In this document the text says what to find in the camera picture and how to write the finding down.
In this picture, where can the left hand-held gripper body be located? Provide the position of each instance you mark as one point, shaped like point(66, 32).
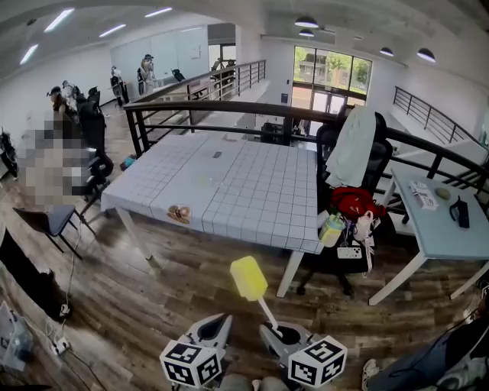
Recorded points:
point(187, 366)

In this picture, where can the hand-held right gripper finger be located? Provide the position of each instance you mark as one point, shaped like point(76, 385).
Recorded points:
point(305, 333)
point(273, 341)

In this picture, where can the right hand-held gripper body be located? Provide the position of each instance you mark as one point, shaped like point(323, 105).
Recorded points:
point(317, 362)

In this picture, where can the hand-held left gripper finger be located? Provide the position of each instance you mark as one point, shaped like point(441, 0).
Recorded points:
point(195, 328)
point(228, 332)

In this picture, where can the yellow sponge brush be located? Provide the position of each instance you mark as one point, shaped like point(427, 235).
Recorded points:
point(248, 278)

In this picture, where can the person's blue jeans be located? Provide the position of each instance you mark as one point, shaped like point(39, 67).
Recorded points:
point(237, 383)

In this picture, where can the white cased phone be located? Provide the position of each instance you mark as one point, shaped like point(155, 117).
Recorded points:
point(348, 253)

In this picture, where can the green and yellow bottle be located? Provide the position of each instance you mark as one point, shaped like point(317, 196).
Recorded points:
point(331, 231)

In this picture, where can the pink and white bag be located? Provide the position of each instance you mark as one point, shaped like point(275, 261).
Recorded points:
point(363, 225)

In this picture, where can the white power strip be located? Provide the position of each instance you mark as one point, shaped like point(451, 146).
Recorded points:
point(61, 346)

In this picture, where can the red bag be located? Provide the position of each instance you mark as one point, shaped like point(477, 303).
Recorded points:
point(351, 202)

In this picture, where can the white checked tablecloth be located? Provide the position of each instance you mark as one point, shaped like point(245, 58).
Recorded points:
point(248, 191)

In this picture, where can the light blue table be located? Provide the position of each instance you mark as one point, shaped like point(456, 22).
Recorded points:
point(439, 236)

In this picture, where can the clear plastic storage bin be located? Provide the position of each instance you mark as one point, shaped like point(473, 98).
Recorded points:
point(15, 340)

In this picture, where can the dark blue chair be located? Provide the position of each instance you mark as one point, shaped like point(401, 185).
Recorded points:
point(57, 217)

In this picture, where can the teal bag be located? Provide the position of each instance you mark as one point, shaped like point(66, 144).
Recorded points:
point(129, 162)

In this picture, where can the white printed packet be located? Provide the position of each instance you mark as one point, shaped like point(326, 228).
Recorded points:
point(424, 196)

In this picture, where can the pale green towel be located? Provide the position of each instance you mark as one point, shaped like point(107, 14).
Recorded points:
point(351, 152)

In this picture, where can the black office chair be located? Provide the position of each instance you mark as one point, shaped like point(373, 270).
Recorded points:
point(93, 126)
point(382, 152)

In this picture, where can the beige round object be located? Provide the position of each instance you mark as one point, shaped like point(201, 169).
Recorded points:
point(443, 193)

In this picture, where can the black pouch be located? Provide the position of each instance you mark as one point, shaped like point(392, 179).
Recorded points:
point(462, 214)

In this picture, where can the dark handrail metal railing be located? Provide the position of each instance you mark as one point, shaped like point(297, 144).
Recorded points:
point(229, 107)

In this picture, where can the glass entrance doors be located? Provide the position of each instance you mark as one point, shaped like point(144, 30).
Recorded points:
point(324, 101)

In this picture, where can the black metal railing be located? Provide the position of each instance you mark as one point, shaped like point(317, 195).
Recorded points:
point(239, 80)
point(429, 114)

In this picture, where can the large glass window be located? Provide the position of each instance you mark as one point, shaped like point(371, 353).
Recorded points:
point(332, 68)

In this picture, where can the black pendant lamp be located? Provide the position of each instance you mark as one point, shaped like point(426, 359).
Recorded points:
point(387, 52)
point(306, 22)
point(426, 55)
point(306, 33)

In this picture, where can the blue wall sign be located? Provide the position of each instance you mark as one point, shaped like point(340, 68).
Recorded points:
point(285, 98)

